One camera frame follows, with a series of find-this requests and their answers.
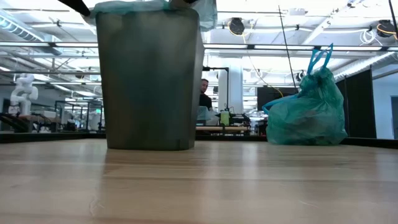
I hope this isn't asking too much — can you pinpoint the wooden background table top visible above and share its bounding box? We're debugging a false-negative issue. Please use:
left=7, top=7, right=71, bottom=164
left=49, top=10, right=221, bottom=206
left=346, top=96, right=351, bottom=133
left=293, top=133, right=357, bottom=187
left=195, top=126, right=249, bottom=132

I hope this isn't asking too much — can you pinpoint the gray trash bin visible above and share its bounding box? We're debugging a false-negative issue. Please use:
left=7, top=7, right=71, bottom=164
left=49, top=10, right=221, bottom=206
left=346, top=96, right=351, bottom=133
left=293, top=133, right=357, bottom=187
left=95, top=7, right=205, bottom=151

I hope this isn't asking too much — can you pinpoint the thin black pole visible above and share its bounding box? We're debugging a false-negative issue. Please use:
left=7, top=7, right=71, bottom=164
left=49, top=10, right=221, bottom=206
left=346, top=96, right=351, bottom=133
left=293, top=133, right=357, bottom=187
left=277, top=5, right=298, bottom=90

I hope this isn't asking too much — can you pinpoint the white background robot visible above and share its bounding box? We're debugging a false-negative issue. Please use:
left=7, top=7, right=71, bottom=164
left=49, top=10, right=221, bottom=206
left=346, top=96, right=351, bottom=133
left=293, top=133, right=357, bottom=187
left=8, top=73, right=39, bottom=116

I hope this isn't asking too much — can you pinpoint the light blue trash bag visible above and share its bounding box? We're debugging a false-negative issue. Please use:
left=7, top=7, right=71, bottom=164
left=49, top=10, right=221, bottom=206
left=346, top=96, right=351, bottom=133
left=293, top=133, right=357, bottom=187
left=90, top=0, right=218, bottom=32

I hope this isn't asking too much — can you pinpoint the long ceiling light strip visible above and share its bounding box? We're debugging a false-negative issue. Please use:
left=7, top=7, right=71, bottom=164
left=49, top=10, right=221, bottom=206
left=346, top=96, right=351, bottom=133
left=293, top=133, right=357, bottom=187
left=0, top=41, right=398, bottom=52

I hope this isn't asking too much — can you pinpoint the silver ventilation duct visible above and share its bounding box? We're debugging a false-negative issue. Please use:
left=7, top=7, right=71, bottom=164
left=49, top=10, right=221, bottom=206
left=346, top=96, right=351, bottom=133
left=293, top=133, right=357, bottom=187
left=329, top=51, right=398, bottom=83

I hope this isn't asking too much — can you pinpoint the person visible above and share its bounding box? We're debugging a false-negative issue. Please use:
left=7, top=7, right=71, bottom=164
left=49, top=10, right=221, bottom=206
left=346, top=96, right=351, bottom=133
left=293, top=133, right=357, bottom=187
left=198, top=78, right=214, bottom=111

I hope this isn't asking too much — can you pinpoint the wooden background workbench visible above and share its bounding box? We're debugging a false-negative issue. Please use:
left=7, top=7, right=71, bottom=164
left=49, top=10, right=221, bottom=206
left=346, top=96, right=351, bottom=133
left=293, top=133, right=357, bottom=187
left=0, top=113, right=62, bottom=133

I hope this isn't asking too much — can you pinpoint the black partition wall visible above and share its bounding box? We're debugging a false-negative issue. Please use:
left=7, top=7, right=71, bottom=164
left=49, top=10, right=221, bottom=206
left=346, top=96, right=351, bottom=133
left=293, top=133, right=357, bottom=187
left=334, top=68, right=377, bottom=139

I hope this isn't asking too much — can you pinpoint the black metal table frame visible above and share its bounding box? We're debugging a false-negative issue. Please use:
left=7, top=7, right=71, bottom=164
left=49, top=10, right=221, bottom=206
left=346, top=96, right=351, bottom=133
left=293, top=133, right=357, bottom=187
left=0, top=132, right=398, bottom=149

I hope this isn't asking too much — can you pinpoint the teal trash bag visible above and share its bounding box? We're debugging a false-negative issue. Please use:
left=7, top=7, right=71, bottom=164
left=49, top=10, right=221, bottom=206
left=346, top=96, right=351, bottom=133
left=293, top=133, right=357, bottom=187
left=261, top=42, right=348, bottom=146

